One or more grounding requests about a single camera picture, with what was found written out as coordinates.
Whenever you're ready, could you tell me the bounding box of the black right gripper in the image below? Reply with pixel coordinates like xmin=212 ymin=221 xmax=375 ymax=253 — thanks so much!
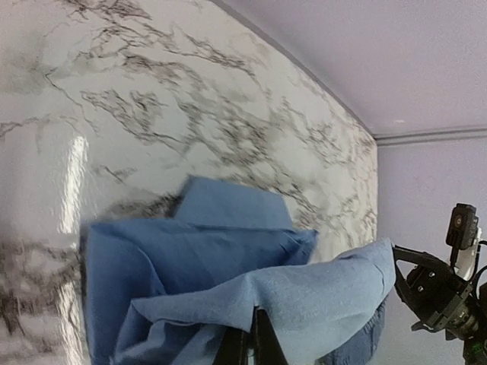
xmin=393 ymin=246 xmax=486 ymax=364

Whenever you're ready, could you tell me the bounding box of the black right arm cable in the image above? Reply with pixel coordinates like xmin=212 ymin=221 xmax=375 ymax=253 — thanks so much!
xmin=450 ymin=239 xmax=487 ymax=290

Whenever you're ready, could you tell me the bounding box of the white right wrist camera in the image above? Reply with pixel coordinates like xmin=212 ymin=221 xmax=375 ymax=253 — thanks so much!
xmin=445 ymin=203 xmax=481 ymax=282

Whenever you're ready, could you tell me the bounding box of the right aluminium corner post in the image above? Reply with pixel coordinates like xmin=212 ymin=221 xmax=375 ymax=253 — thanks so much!
xmin=374 ymin=127 xmax=486 ymax=147

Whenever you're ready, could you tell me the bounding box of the light blue long sleeve shirt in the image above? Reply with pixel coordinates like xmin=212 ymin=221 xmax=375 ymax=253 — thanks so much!
xmin=83 ymin=177 xmax=396 ymax=364

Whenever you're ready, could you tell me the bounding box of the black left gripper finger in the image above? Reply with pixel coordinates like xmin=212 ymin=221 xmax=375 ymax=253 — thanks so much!
xmin=218 ymin=308 xmax=288 ymax=365

